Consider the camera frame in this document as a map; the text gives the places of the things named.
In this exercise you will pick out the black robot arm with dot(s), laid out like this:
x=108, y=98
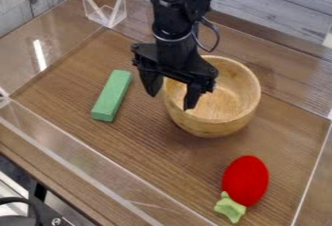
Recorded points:
x=175, y=19

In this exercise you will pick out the black table frame bracket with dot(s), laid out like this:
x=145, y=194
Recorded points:
x=50, y=217

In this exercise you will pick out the wooden bowl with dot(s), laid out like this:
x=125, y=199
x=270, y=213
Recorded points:
x=224, y=110

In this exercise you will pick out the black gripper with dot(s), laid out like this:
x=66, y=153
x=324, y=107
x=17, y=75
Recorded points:
x=174, y=59

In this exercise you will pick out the red plush tomato toy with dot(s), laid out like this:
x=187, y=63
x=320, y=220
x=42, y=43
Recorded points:
x=244, y=186

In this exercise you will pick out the green rectangular block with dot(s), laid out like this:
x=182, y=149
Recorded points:
x=111, y=96

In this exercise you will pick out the clear acrylic tray wall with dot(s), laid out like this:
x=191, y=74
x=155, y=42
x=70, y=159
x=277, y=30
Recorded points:
x=100, y=188

